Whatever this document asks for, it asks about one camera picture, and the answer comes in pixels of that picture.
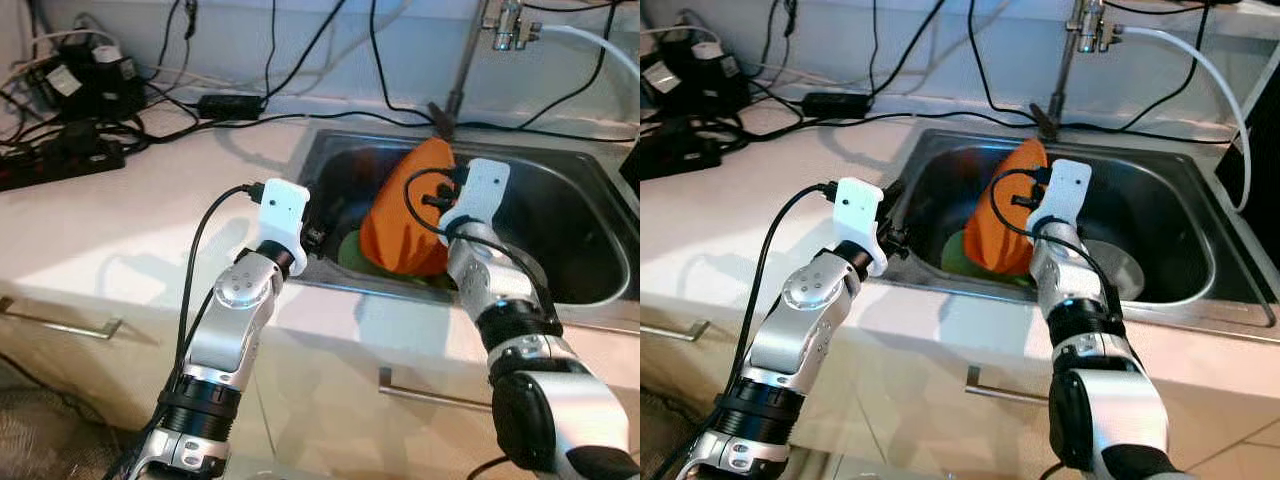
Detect black box appliance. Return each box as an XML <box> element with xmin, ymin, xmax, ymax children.
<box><xmin>1215</xmin><ymin>130</ymin><xmax>1280</xmax><ymax>216</ymax></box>

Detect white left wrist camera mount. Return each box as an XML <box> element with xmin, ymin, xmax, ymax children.
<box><xmin>833</xmin><ymin>178</ymin><xmax>889</xmax><ymax>276</ymax></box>
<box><xmin>248</xmin><ymin>180</ymin><xmax>311</xmax><ymax>276</ymax></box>

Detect stainless steel sink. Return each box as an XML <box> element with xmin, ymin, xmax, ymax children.
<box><xmin>880</xmin><ymin>128</ymin><xmax>1276</xmax><ymax>326</ymax></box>
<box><xmin>290</xmin><ymin>128</ymin><xmax>641</xmax><ymax>316</ymax></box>

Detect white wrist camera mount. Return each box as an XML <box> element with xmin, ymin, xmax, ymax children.
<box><xmin>440</xmin><ymin>158</ymin><xmax>511</xmax><ymax>239</ymax></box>
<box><xmin>1030</xmin><ymin>160</ymin><xmax>1093</xmax><ymax>236</ymax></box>
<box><xmin>248</xmin><ymin>180</ymin><xmax>311</xmax><ymax>276</ymax></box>
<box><xmin>833</xmin><ymin>178</ymin><xmax>889</xmax><ymax>276</ymax></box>

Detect black cable along countertop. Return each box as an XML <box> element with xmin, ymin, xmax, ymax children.
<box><xmin>875</xmin><ymin>105</ymin><xmax>1231</xmax><ymax>146</ymax></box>
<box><xmin>130</xmin><ymin>108</ymin><xmax>641</xmax><ymax>141</ymax></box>

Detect green plate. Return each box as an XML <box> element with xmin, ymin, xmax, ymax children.
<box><xmin>337</xmin><ymin>230</ymin><xmax>456</xmax><ymax>291</ymax></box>
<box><xmin>940</xmin><ymin>230</ymin><xmax>1036</xmax><ymax>286</ymax></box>

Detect black device with white label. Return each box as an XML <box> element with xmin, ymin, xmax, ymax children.
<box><xmin>645</xmin><ymin>40</ymin><xmax>751</xmax><ymax>116</ymax></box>
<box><xmin>35</xmin><ymin>40</ymin><xmax>146</xmax><ymax>121</ymax></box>

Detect metal faucet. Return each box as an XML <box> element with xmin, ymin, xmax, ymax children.
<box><xmin>1030</xmin><ymin>0</ymin><xmax>1126</xmax><ymax>136</ymax></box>
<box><xmin>428</xmin><ymin>0</ymin><xmax>546</xmax><ymax>136</ymax></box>

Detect black power adapter brick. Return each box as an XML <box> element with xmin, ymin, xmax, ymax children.
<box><xmin>197</xmin><ymin>93</ymin><xmax>266</xmax><ymax>121</ymax></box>
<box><xmin>803</xmin><ymin>92</ymin><xmax>876</xmax><ymax>118</ymax></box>

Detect white bowl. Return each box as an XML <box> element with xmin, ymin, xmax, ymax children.
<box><xmin>1085</xmin><ymin>238</ymin><xmax>1149</xmax><ymax>301</ymax></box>

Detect black power strip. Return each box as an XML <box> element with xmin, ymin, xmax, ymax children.
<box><xmin>640</xmin><ymin>125</ymin><xmax>726</xmax><ymax>181</ymax></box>
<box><xmin>0</xmin><ymin>135</ymin><xmax>126</xmax><ymax>193</ymax></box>

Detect orange plastic bowl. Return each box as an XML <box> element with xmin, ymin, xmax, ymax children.
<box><xmin>358</xmin><ymin>137</ymin><xmax>461</xmax><ymax>278</ymax></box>
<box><xmin>962</xmin><ymin>137</ymin><xmax>1051</xmax><ymax>276</ymax></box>

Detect long metal drawer handle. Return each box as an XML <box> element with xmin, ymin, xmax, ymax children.
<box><xmin>0</xmin><ymin>298</ymin><xmax>123</xmax><ymax>341</ymax></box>
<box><xmin>640</xmin><ymin>320</ymin><xmax>711</xmax><ymax>343</ymax></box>

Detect metal handle below sink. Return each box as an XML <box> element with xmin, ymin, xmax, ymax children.
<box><xmin>378</xmin><ymin>367</ymin><xmax>496</xmax><ymax>413</ymax></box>
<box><xmin>965</xmin><ymin>365</ymin><xmax>1051</xmax><ymax>406</ymax></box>

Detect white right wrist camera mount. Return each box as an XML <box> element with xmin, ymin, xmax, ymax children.
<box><xmin>1030</xmin><ymin>160</ymin><xmax>1093</xmax><ymax>236</ymax></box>
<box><xmin>440</xmin><ymin>158</ymin><xmax>511</xmax><ymax>239</ymax></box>

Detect white water hose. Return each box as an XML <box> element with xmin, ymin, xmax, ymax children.
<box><xmin>540</xmin><ymin>25</ymin><xmax>641</xmax><ymax>91</ymax></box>
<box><xmin>1120</xmin><ymin>25</ymin><xmax>1251</xmax><ymax>213</ymax></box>

